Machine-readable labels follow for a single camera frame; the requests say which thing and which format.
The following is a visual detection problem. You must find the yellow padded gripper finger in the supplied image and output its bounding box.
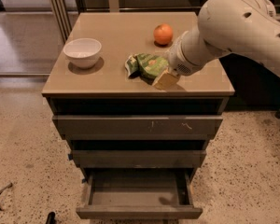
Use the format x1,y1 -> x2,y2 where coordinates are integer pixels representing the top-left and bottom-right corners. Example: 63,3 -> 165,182
152,67 -> 180,90

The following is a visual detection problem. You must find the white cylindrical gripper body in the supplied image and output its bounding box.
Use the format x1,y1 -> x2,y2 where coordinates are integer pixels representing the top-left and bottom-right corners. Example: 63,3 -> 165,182
167,31 -> 209,76

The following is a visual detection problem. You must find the green jalapeno chip bag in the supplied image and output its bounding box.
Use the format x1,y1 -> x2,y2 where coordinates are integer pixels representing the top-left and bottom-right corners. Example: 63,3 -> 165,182
124,53 -> 168,79

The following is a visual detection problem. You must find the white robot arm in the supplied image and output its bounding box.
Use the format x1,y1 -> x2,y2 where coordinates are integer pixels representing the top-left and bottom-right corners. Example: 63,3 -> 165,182
153,0 -> 280,90

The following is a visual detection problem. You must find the grey drawer cabinet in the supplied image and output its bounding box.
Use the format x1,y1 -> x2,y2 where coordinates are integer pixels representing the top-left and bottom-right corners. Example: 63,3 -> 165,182
41,11 -> 236,220

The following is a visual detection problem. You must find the middle grey drawer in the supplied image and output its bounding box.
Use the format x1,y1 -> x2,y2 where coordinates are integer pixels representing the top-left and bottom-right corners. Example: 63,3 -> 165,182
70,150 -> 206,168

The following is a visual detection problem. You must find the top grey drawer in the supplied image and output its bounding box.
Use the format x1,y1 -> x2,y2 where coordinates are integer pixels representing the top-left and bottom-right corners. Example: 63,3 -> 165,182
52,115 -> 223,140

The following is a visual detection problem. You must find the open bottom grey drawer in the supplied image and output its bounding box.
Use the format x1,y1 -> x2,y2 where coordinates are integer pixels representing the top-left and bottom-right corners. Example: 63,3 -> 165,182
77,169 -> 203,219

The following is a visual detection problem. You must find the orange fruit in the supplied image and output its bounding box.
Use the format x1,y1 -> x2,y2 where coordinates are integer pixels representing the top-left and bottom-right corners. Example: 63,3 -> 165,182
153,23 -> 173,46

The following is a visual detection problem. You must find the white ceramic bowl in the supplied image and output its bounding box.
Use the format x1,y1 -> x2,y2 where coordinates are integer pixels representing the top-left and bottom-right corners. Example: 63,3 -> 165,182
63,38 -> 102,69

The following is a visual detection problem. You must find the black object on floor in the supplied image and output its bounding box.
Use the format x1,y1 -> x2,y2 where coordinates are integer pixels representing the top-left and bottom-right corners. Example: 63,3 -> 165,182
46,212 -> 56,224

